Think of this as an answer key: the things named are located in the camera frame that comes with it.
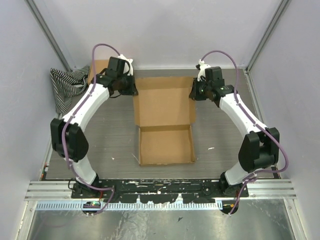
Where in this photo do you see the brown cardboard box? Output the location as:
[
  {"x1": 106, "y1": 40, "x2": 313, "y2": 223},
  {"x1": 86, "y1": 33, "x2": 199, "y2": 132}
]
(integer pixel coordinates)
[
  {"x1": 133, "y1": 76, "x2": 196, "y2": 166},
  {"x1": 87, "y1": 59, "x2": 109, "y2": 85}
]

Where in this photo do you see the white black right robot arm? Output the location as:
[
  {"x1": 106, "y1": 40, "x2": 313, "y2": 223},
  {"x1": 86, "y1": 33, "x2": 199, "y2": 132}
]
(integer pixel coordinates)
[{"x1": 189, "y1": 63, "x2": 280, "y2": 198}]

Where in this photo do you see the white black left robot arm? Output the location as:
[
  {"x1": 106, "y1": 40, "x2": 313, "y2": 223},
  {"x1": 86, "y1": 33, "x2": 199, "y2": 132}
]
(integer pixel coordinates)
[{"x1": 50, "y1": 54, "x2": 138, "y2": 199}]

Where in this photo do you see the closed brown cardboard box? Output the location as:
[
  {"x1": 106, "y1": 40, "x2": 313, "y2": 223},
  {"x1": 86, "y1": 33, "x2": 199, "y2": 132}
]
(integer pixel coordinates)
[{"x1": 87, "y1": 59, "x2": 109, "y2": 85}]

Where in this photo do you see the striped black white cloth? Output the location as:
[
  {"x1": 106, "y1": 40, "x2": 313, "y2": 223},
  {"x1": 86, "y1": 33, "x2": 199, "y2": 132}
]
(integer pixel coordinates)
[{"x1": 49, "y1": 65, "x2": 90, "y2": 115}]

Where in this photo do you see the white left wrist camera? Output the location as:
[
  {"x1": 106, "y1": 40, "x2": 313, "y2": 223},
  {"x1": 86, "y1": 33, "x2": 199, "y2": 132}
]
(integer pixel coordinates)
[{"x1": 118, "y1": 54, "x2": 134, "y2": 76}]

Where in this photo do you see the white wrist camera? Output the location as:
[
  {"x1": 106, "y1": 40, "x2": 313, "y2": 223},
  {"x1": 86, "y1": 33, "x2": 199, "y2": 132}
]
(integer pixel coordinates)
[
  {"x1": 118, "y1": 54, "x2": 134, "y2": 76},
  {"x1": 196, "y1": 59, "x2": 211, "y2": 82}
]

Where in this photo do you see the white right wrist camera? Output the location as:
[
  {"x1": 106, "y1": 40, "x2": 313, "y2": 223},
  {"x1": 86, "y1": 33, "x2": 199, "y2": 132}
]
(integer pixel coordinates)
[{"x1": 196, "y1": 59, "x2": 211, "y2": 82}]

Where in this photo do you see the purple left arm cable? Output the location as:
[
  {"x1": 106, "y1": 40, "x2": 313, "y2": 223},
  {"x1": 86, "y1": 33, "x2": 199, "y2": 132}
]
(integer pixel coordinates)
[{"x1": 61, "y1": 43, "x2": 126, "y2": 217}]

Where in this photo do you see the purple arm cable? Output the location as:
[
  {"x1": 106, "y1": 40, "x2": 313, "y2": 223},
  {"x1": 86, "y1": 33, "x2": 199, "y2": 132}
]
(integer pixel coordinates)
[
  {"x1": 61, "y1": 43, "x2": 126, "y2": 217},
  {"x1": 199, "y1": 50, "x2": 291, "y2": 216}
]

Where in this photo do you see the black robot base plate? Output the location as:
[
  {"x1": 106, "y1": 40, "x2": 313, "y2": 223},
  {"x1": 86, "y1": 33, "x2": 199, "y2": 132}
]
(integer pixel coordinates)
[{"x1": 69, "y1": 178, "x2": 249, "y2": 204}]

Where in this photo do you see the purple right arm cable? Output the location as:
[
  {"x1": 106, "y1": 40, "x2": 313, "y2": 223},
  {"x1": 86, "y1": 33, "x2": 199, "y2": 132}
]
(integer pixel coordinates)
[{"x1": 199, "y1": 50, "x2": 291, "y2": 216}]

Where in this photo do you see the slotted aluminium cable duct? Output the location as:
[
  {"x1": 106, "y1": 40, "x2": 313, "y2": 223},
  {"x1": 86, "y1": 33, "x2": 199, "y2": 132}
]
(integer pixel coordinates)
[{"x1": 35, "y1": 200, "x2": 223, "y2": 211}]

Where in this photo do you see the aluminium front frame rail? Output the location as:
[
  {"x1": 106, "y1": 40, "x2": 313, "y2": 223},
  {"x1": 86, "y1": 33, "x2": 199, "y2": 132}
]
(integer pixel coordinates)
[{"x1": 25, "y1": 178, "x2": 296, "y2": 203}]

